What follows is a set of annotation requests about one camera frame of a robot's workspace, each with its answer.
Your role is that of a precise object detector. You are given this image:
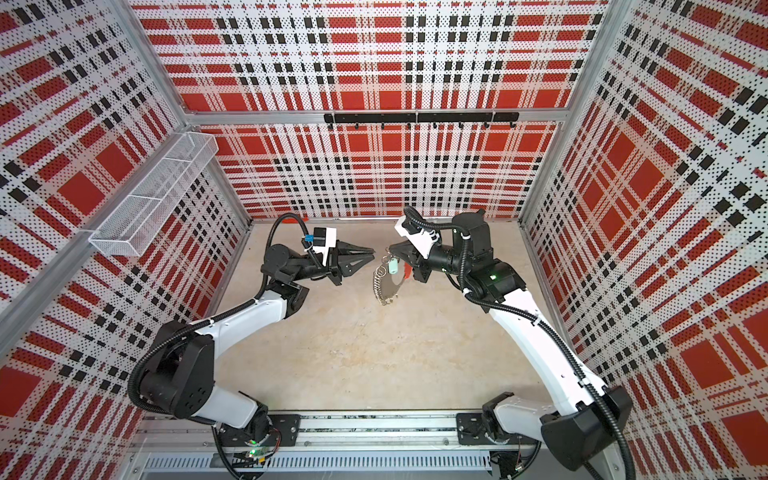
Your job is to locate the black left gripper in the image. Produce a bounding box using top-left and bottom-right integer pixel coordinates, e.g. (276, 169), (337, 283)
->
(291, 238), (374, 286)

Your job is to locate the metal keyring gauge red handle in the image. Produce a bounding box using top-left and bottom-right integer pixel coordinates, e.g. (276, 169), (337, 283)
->
(372, 254), (412, 306)

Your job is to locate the key with green cover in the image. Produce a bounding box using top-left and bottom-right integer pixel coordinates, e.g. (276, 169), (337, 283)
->
(387, 257), (399, 275)

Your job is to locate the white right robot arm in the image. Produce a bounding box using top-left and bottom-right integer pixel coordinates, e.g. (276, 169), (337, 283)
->
(388, 206), (637, 479)

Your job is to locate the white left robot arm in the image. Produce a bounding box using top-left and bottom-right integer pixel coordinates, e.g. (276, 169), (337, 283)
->
(127, 242), (375, 445)

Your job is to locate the red marker pen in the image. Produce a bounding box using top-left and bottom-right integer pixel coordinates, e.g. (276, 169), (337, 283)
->
(281, 217), (308, 224)

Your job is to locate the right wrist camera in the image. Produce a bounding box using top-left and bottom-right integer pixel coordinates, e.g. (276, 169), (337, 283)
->
(395, 215), (441, 259)

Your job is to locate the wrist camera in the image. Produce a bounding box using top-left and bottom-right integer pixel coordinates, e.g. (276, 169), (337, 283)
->
(395, 215), (441, 259)
(304, 227), (338, 266)

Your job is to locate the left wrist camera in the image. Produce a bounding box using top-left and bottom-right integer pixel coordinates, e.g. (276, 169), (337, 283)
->
(304, 227), (338, 266)

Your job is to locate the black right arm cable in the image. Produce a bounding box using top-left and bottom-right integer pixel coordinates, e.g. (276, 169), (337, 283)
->
(403, 206), (637, 480)

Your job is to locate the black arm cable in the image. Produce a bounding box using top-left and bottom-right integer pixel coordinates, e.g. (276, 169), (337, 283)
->
(127, 212), (313, 480)
(403, 206), (637, 480)

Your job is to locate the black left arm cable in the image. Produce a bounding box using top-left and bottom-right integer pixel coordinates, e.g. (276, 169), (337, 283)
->
(127, 212), (313, 480)

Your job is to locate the black hook rail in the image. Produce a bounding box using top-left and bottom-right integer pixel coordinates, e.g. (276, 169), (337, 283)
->
(323, 111), (520, 127)

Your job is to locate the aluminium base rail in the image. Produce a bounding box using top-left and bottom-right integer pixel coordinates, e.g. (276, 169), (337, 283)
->
(128, 410), (631, 480)

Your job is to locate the white wire mesh basket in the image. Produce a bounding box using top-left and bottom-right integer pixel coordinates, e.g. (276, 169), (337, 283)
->
(89, 132), (218, 257)

